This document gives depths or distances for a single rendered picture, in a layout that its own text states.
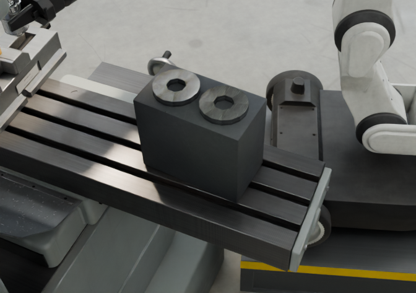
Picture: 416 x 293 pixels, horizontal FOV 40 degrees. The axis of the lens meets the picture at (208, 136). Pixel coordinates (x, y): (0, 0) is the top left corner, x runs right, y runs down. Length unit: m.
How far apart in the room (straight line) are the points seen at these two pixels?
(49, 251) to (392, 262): 0.98
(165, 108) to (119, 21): 2.21
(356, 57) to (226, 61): 1.55
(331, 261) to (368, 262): 0.10
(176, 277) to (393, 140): 0.81
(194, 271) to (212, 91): 0.98
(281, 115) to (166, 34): 1.41
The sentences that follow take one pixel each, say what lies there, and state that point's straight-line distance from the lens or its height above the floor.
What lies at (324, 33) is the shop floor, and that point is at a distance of 3.12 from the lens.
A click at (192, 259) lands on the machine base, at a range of 1.94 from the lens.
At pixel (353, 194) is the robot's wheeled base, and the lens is 1.67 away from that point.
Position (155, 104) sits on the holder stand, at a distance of 1.05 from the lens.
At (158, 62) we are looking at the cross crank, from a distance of 1.82.
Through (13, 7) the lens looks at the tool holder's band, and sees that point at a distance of 1.14.
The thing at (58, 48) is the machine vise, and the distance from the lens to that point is 1.48.
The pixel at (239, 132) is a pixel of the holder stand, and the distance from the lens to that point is 0.99.
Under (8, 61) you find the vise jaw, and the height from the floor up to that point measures 1.07.
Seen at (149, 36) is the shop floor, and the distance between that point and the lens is 3.10.
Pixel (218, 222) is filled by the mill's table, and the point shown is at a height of 0.96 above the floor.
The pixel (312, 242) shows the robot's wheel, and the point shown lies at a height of 0.45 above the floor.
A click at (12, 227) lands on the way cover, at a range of 1.16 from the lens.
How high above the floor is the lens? 1.87
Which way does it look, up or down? 48 degrees down
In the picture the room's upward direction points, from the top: 2 degrees counter-clockwise
